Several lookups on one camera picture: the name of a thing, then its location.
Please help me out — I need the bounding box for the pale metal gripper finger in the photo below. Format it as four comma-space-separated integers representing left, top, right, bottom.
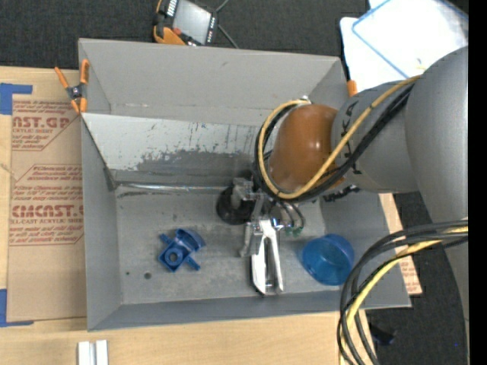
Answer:
238, 221, 269, 296
261, 219, 285, 294

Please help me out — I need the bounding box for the black round disc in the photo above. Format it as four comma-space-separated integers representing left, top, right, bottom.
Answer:
215, 186, 253, 227

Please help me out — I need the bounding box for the grey metal bin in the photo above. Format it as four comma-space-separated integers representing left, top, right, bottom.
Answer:
77, 37, 414, 332

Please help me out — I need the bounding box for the clear blue plastic cup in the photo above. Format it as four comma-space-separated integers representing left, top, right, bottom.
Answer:
301, 233, 356, 287

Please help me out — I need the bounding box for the blue plastic toy part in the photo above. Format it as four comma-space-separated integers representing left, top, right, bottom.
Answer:
158, 227, 207, 274

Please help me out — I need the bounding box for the brown cardboard board, red print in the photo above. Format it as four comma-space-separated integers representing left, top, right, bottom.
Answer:
0, 65, 424, 325

